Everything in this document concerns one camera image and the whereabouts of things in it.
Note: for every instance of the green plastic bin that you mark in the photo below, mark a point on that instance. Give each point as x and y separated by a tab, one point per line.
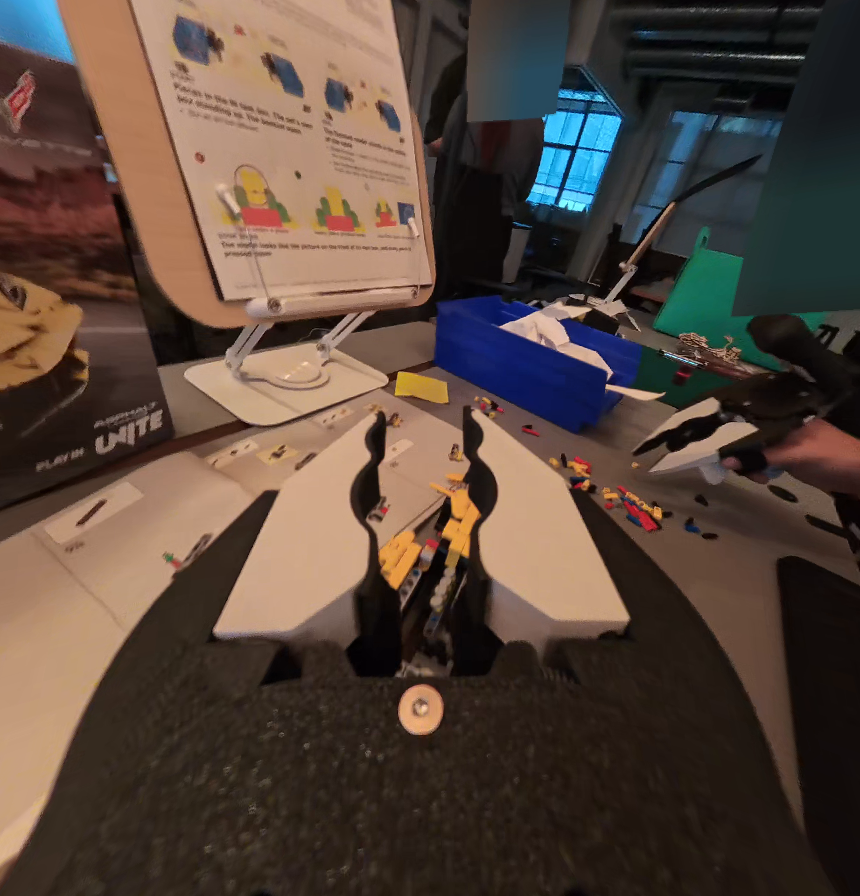
703	294

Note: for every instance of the yellow paper card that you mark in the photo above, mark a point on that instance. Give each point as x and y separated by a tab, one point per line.
421	386

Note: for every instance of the instruction sheet on wooden stand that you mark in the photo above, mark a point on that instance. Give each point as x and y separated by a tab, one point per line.
122	175

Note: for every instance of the blue plastic bin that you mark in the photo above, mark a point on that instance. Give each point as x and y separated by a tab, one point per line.
514	371

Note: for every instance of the toy car box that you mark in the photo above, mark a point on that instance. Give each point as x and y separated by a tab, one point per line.
52	280

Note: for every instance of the grey desk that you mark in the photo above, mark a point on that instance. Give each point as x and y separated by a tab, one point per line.
724	595

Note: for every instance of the person's right hand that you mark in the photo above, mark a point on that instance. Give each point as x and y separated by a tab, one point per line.
822	455

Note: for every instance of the open instruction booklet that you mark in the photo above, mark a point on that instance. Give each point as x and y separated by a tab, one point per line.
87	595

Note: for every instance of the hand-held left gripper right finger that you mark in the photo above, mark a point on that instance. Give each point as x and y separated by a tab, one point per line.
549	560

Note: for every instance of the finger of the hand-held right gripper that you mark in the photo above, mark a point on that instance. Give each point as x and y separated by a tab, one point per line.
682	418
710	444

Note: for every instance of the scattered black toy pieces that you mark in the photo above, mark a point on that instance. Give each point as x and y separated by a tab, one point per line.
701	499

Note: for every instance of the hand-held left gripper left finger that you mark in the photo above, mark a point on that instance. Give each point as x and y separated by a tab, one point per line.
304	560

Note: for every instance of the yellow toy car model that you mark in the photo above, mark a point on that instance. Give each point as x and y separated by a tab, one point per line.
398	560

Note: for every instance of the printed instruction sheet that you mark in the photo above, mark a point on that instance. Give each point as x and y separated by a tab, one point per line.
297	175

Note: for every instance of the blue lit window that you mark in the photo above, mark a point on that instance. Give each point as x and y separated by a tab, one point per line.
577	154
717	168

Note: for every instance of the pile of colourful toy bricks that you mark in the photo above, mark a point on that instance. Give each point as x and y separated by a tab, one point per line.
636	514

